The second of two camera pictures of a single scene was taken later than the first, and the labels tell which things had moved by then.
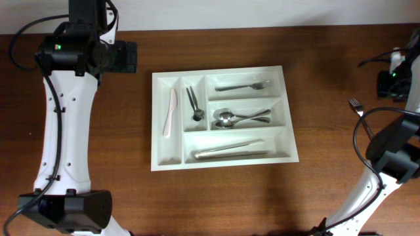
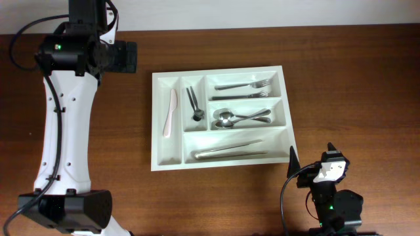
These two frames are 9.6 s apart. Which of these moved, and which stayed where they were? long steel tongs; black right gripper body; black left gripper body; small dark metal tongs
Moved: black right gripper body
Stayed: black left gripper body; small dark metal tongs; long steel tongs
